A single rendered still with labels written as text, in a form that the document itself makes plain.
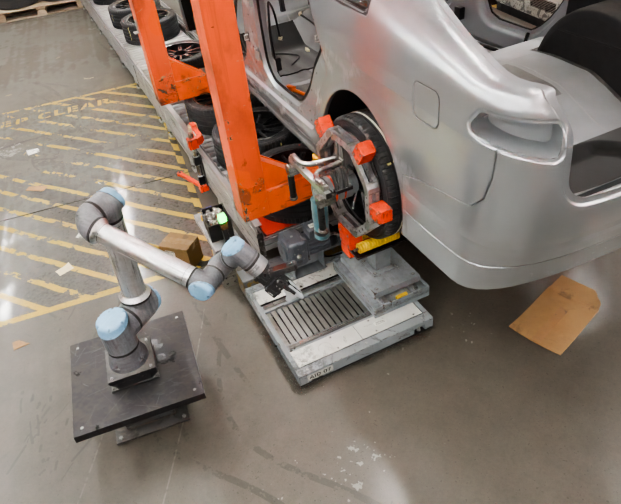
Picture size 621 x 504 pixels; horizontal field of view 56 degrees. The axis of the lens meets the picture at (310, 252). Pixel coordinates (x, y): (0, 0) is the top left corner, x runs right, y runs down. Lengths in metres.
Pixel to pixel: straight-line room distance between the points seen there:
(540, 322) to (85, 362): 2.43
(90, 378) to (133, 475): 0.51
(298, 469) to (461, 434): 0.78
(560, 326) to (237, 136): 2.02
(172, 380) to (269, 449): 0.57
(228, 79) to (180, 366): 1.42
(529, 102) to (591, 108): 1.51
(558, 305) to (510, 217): 1.47
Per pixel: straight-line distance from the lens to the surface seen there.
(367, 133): 2.77
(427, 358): 3.22
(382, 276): 3.34
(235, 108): 3.04
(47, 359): 3.76
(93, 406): 2.97
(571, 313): 3.57
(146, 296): 2.85
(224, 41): 2.93
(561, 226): 2.29
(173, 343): 3.08
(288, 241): 3.36
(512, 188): 2.13
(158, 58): 4.92
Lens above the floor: 2.44
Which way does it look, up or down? 39 degrees down
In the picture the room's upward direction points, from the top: 7 degrees counter-clockwise
